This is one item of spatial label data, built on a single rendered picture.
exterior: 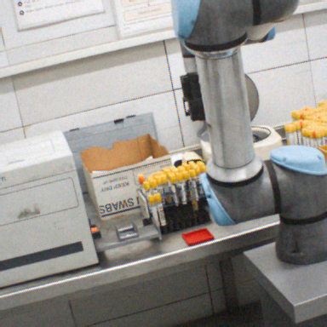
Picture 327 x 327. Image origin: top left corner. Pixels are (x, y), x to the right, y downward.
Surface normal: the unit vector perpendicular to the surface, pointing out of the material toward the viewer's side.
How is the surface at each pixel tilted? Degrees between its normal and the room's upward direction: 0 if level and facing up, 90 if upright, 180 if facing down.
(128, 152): 87
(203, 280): 90
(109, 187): 88
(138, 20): 94
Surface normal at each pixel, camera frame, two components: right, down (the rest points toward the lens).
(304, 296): -0.20, -0.94
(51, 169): 0.23, 0.23
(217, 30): 0.04, 0.53
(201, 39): -0.48, 0.54
